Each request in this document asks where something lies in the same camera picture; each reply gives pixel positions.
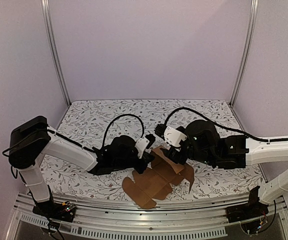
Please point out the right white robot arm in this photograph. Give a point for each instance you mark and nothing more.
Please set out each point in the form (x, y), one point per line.
(240, 151)

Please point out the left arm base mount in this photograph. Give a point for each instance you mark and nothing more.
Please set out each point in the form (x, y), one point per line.
(49, 209)

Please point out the floral patterned table mat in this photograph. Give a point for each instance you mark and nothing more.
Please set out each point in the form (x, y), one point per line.
(96, 122)

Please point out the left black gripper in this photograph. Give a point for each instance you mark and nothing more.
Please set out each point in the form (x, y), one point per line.
(147, 158)

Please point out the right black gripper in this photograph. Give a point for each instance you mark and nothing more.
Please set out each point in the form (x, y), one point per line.
(175, 153)

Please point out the aluminium corner post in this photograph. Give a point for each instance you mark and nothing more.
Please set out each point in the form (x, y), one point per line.
(46, 11)
(245, 53)

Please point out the left aluminium corner post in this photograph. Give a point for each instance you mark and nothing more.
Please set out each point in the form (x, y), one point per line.
(46, 11)

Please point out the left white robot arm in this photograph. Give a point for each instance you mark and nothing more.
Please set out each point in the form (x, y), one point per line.
(35, 138)

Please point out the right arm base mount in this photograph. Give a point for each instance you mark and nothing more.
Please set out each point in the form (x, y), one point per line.
(252, 209)

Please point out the aluminium front rail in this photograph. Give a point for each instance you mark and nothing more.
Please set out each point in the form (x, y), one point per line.
(118, 214)

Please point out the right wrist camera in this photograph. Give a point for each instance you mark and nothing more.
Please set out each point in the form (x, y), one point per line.
(171, 136)

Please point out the perforated metal strip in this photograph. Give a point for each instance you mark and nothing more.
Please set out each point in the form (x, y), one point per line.
(128, 233)

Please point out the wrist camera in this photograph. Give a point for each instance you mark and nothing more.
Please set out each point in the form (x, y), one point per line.
(144, 143)
(171, 136)

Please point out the brown cardboard box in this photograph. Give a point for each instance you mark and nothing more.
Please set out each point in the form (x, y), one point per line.
(156, 182)

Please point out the right aluminium corner post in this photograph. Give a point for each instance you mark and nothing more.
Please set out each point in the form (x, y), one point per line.
(245, 53)

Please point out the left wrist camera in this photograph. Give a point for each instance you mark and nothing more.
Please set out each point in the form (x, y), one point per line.
(144, 143)

